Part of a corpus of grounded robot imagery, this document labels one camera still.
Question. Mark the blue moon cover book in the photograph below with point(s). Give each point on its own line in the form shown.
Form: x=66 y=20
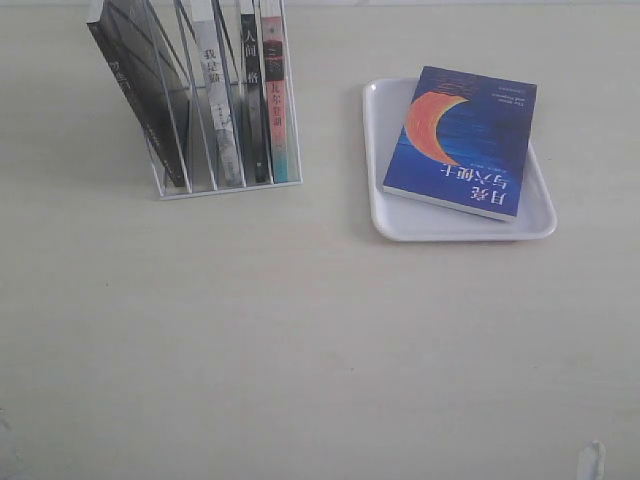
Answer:
x=464 y=143

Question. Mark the black spine book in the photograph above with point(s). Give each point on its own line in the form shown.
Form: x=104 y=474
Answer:
x=256 y=141

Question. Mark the pink and teal book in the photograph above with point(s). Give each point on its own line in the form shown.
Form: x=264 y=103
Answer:
x=276 y=89

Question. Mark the grey white cat book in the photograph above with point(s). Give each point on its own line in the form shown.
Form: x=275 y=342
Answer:
x=214 y=65

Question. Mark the dark grey Rashomon book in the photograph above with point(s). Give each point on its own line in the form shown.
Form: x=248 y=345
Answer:
x=135 y=47

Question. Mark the white plastic tray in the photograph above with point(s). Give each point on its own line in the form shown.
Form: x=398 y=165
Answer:
x=384 y=104

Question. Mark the white wire book rack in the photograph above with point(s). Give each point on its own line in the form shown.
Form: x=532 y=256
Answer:
x=201 y=164

